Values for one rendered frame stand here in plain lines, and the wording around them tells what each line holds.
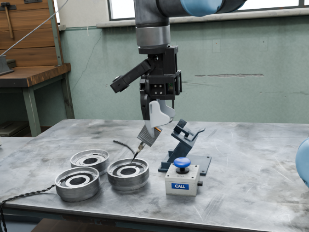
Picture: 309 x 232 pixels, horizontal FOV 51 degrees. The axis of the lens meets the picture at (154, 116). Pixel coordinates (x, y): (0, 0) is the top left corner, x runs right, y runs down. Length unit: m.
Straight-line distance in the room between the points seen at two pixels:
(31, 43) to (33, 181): 1.85
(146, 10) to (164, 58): 0.11
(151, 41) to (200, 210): 0.37
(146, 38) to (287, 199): 0.46
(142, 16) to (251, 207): 0.46
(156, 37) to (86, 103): 2.02
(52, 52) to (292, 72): 1.72
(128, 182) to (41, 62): 1.99
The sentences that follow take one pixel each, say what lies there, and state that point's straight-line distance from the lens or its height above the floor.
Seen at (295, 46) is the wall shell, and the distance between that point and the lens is 2.32.
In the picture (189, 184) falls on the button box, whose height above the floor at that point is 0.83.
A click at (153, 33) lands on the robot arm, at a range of 0.70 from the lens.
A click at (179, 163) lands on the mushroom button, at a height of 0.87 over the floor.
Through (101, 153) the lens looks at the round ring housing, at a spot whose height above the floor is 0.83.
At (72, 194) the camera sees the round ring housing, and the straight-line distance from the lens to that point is 0.78.
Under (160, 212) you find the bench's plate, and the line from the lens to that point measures 0.72.
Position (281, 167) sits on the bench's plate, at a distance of 0.90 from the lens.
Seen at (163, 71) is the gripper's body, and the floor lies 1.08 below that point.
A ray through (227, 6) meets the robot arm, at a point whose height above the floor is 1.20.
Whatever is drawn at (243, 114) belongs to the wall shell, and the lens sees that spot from 2.40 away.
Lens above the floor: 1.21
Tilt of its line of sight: 18 degrees down
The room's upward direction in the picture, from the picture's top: 4 degrees counter-clockwise
